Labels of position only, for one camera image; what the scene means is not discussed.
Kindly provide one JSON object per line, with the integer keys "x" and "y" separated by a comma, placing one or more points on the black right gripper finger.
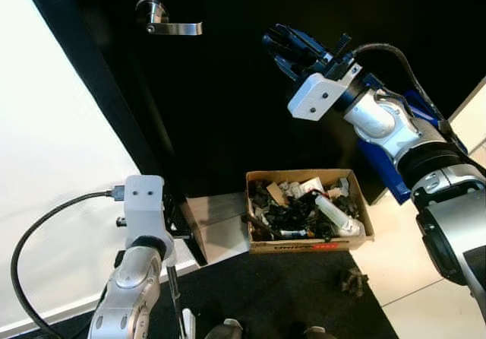
{"x": 288, "y": 59}
{"x": 304, "y": 41}

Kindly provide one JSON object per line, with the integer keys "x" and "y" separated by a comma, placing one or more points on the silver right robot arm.
{"x": 380, "y": 118}

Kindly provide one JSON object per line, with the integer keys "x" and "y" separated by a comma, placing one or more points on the black floor mat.
{"x": 273, "y": 293}

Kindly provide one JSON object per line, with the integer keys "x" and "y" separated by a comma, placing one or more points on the small dark floor object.
{"x": 354, "y": 280}

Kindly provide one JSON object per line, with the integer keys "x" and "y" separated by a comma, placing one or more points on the blue plastic dustpan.
{"x": 383, "y": 172}

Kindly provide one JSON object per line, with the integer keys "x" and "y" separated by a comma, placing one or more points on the grey robot left leg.
{"x": 224, "y": 330}

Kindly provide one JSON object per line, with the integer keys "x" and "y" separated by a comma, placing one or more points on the grey robot leg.
{"x": 224, "y": 330}
{"x": 315, "y": 333}

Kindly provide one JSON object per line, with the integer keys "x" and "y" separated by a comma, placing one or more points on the brown cardboard box of clutter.
{"x": 304, "y": 244}

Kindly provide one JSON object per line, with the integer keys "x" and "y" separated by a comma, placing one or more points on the white plastic bottle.
{"x": 338, "y": 216}

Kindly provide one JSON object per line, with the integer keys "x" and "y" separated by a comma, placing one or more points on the grey robot right leg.
{"x": 315, "y": 333}

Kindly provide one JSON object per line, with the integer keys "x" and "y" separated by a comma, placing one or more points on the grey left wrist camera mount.
{"x": 146, "y": 210}

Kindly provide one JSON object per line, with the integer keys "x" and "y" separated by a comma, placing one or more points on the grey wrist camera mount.
{"x": 319, "y": 96}
{"x": 146, "y": 210}

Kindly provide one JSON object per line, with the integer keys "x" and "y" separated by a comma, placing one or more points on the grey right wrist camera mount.
{"x": 319, "y": 96}

